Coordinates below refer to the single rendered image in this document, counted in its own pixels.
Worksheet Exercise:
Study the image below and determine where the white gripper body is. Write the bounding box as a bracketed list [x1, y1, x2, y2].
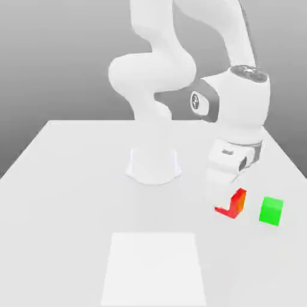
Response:
[205, 167, 238, 200]

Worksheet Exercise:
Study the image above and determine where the small red cube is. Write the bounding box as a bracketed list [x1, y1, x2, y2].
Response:
[214, 188, 248, 219]

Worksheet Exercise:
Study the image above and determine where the small green cube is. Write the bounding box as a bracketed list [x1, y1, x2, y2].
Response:
[258, 196, 284, 227]

